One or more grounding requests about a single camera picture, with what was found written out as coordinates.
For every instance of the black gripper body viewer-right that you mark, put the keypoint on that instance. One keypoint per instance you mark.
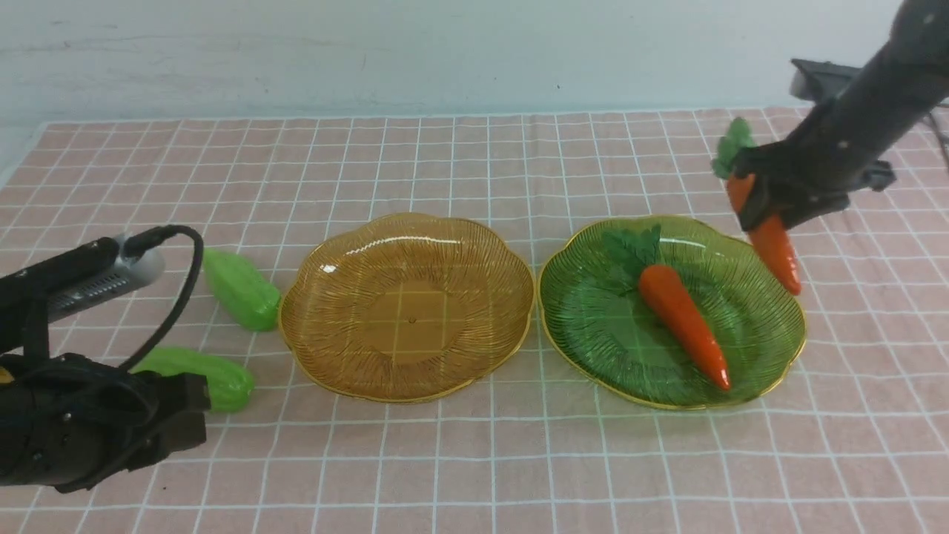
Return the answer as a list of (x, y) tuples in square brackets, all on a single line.
[(831, 154)]

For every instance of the black gripper viewer-right finger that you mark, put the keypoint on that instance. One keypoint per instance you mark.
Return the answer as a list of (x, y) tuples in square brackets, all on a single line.
[(756, 205)]

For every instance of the black gripper body viewer-left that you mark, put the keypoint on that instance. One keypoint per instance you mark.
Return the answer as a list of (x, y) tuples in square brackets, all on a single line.
[(102, 420)]

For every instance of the toy carrot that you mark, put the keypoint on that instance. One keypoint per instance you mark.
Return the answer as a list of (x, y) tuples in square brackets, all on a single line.
[(662, 289), (770, 239)]

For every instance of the green bitter gourd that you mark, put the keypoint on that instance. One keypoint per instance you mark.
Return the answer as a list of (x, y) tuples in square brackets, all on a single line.
[(242, 290), (230, 385)]

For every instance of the green plastic plate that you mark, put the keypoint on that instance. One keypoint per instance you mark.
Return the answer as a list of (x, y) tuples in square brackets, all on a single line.
[(596, 319)]

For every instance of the pink checkered tablecloth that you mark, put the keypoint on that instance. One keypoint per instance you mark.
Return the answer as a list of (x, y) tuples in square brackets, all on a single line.
[(853, 441)]

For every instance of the amber plastic plate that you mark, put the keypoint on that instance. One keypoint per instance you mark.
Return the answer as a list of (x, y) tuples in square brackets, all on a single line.
[(407, 308)]

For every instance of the wrist camera viewer-right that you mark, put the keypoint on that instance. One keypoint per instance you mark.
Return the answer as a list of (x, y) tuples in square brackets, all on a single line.
[(820, 81)]

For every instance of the grey wrist camera viewer-left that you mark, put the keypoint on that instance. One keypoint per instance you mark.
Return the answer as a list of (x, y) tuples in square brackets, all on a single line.
[(57, 288)]

